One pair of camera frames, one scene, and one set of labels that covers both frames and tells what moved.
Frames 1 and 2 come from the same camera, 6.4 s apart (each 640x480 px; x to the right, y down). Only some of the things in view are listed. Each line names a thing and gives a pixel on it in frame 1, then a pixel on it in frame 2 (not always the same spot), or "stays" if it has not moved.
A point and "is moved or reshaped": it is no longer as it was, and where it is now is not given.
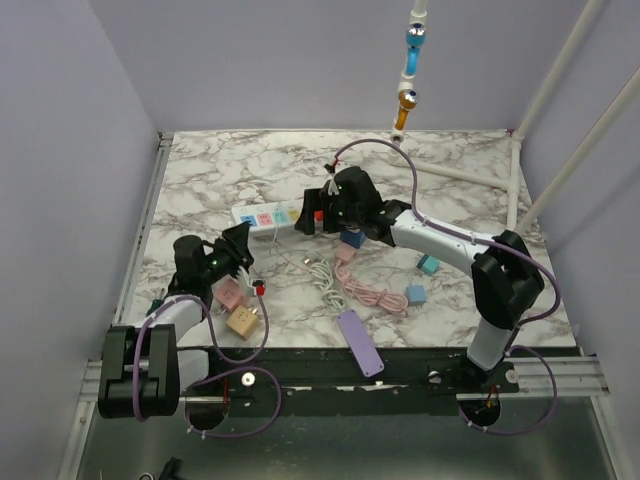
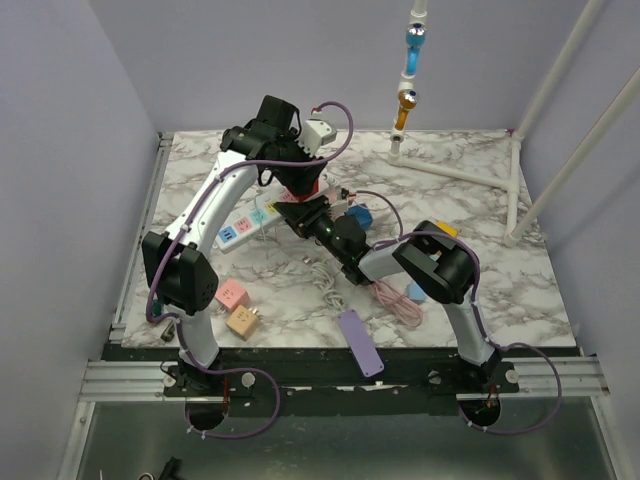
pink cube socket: x=228 y=292 stays
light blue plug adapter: x=416 y=293 stays
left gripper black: x=237 y=250 → x=299 y=181
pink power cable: x=383 y=297 → x=401 y=304
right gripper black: x=315 y=197 → x=302 y=217
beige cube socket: x=242 y=321 stays
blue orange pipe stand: x=415 y=36 stays
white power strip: x=267 y=215 is moved or reshaped
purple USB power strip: x=360 y=344 stays
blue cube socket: x=356 y=239 is moved or reshaped
